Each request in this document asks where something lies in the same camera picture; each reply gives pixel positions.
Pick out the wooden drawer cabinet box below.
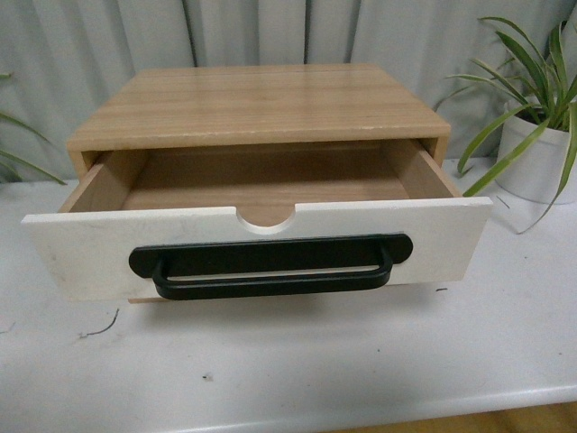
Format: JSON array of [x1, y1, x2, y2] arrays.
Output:
[[67, 64, 451, 176]]

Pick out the white front wooden drawer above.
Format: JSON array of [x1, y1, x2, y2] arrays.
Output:
[[23, 139, 492, 301]]

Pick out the white plant pot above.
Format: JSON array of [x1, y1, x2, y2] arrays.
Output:
[[495, 115, 576, 204]]

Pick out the grey curtain backdrop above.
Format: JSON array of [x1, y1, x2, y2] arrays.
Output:
[[1, 1, 576, 179]]

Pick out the green plant leaves at left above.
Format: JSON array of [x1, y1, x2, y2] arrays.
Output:
[[1, 100, 67, 185]]

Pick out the green striped spider plant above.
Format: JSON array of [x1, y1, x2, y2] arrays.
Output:
[[452, 16, 576, 208]]

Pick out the black metal drawer handle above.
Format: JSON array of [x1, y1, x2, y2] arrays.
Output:
[[129, 234, 413, 300]]

